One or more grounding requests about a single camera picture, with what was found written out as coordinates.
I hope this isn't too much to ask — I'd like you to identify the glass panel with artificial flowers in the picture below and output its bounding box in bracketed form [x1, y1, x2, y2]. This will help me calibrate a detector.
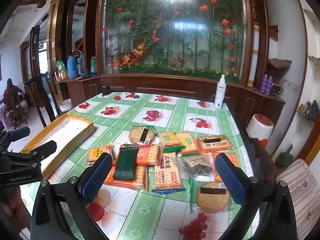
[100, 0, 250, 84]

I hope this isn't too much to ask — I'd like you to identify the white bucket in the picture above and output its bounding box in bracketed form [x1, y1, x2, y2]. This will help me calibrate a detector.
[59, 99, 73, 112]

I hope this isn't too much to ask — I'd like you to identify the white spray bottle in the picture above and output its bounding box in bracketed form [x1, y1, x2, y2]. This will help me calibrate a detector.
[214, 74, 227, 109]

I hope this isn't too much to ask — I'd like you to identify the person's left hand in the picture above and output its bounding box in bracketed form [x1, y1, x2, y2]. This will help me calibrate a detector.
[0, 186, 28, 230]

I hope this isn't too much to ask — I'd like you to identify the green white bag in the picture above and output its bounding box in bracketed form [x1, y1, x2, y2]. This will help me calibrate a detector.
[55, 60, 67, 73]

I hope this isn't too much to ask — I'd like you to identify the dark green jug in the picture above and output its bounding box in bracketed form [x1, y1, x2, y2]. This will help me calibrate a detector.
[275, 144, 294, 168]

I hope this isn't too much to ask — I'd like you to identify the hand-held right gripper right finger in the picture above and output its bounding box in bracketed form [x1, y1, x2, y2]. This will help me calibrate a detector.
[214, 152, 298, 240]

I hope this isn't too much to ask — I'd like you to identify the blue edged cracker packet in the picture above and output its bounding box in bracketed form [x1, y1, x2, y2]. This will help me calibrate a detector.
[151, 152, 185, 193]

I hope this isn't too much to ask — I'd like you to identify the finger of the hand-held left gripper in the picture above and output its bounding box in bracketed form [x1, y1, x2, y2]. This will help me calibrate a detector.
[29, 140, 58, 160]
[0, 127, 31, 153]

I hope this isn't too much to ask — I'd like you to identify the chair with striped cushion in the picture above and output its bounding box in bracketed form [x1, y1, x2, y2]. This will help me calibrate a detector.
[275, 159, 318, 240]

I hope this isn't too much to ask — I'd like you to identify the yellow rimmed white box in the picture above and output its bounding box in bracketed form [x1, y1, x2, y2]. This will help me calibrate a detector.
[21, 112, 97, 178]

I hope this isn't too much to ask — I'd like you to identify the orange cracker packet black label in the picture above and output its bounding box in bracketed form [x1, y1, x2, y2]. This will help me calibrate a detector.
[196, 135, 234, 154]

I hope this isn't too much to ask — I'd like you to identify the yellow green cracker packet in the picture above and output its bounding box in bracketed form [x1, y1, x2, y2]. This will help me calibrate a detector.
[159, 131, 182, 153]

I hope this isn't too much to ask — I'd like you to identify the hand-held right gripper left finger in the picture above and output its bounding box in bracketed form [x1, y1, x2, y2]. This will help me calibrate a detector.
[30, 152, 113, 240]

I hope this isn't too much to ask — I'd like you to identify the green striped cracker packet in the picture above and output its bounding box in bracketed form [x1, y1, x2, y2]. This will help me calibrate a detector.
[176, 131, 200, 155]

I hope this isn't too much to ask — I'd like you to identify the large clear water bottle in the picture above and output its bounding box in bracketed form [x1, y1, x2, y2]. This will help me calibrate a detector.
[76, 52, 85, 75]

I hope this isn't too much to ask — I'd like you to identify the blue thermos jug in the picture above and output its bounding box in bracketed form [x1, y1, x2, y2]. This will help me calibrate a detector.
[67, 56, 78, 79]

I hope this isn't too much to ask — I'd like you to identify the brown wooden cabinet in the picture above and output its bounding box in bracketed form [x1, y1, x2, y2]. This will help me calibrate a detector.
[54, 74, 101, 108]

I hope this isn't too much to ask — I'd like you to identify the dark wooden chair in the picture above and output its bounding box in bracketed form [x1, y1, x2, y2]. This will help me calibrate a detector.
[7, 100, 28, 128]
[24, 72, 62, 128]

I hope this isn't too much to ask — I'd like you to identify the clear bag of dark snack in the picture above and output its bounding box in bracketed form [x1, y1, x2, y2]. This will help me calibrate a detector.
[176, 154, 215, 179]

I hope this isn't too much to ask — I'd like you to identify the plain orange snack packet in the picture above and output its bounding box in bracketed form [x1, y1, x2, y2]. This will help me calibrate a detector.
[212, 151, 240, 182]

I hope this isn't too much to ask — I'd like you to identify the small black holder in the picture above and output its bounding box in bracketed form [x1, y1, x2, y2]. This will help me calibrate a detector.
[101, 82, 112, 96]

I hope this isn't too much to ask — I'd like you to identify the green fruit print tablecloth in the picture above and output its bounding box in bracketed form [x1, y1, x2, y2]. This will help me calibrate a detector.
[20, 91, 260, 240]

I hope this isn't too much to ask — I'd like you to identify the white stool with red top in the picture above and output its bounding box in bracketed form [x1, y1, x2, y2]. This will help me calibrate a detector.
[246, 114, 274, 147]

